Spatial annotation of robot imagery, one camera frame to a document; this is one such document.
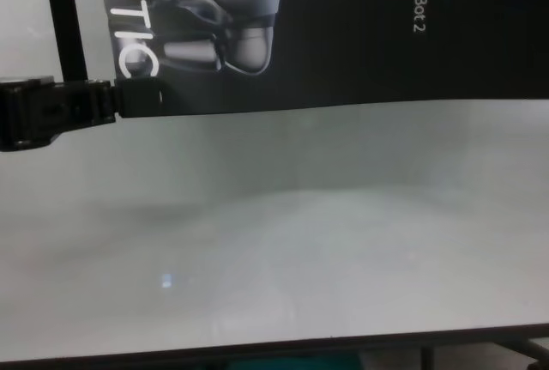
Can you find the black robot print poster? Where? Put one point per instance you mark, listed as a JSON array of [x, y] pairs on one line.
[[364, 52]]

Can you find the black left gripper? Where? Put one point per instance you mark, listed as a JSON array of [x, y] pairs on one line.
[[30, 117]]

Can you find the black table crossbar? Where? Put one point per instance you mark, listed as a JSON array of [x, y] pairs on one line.
[[527, 350]]

